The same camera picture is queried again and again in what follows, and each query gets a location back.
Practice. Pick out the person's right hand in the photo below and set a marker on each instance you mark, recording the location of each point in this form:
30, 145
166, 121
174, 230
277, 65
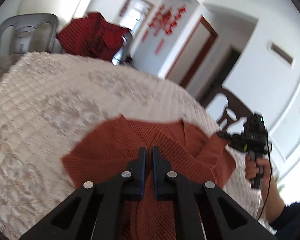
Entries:
250, 167

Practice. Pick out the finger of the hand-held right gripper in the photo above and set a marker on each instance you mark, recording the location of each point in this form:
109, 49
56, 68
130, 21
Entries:
230, 140
227, 134

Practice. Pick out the person's right forearm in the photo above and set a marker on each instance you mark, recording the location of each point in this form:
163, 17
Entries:
272, 195

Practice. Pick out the brown wooden dining chair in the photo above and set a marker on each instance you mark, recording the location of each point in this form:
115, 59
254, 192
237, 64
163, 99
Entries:
236, 107

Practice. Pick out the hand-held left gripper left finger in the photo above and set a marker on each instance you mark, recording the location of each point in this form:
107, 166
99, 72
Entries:
140, 180

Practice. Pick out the dark chair holding shirt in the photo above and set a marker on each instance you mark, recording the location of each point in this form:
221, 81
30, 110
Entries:
122, 50

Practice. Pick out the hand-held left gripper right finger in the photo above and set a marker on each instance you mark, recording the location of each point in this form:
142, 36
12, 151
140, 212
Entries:
156, 180

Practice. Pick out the dark empty dining chair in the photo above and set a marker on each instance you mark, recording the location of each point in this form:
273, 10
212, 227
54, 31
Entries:
5, 30

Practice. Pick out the brown framed wall panel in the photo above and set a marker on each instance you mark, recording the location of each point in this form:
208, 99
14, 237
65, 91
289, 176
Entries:
281, 54

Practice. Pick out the rust knitted sweater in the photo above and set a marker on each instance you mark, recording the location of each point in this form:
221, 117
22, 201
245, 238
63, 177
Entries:
110, 150

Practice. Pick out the red plaid shirt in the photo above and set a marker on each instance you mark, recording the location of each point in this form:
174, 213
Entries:
85, 37

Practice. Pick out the brown wooden door frame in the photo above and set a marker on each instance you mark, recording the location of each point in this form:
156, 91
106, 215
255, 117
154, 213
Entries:
205, 47

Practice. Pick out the red knot wall ornament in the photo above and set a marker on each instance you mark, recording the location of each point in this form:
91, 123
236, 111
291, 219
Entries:
156, 20
180, 12
168, 22

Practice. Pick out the person's dark blue clothing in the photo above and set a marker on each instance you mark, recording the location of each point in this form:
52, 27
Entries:
295, 220

